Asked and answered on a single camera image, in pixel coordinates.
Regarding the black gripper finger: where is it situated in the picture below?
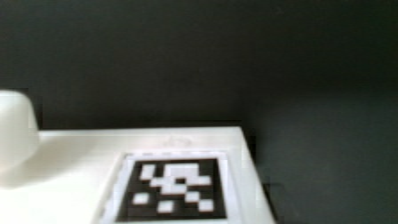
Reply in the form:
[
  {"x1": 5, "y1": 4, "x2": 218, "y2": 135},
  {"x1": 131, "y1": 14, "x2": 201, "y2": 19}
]
[{"x1": 0, "y1": 90, "x2": 39, "y2": 187}]

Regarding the white front drawer box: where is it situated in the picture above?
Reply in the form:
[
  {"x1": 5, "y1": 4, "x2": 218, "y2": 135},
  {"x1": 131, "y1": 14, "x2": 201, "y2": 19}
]
[{"x1": 0, "y1": 127, "x2": 277, "y2": 224}]

